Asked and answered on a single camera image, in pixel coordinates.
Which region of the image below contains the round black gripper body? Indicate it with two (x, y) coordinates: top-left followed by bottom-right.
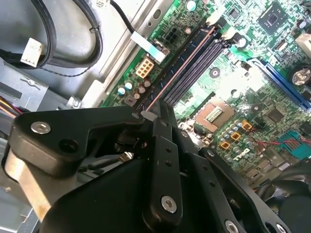
(38, 157), (221, 233)

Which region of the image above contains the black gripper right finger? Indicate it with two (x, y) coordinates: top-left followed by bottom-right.
(166, 101), (292, 233)

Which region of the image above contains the blue RAM stick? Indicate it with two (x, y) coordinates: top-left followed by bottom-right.
(135, 24), (219, 112)

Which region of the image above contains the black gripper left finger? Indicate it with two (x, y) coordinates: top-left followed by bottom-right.
(4, 99), (184, 225)

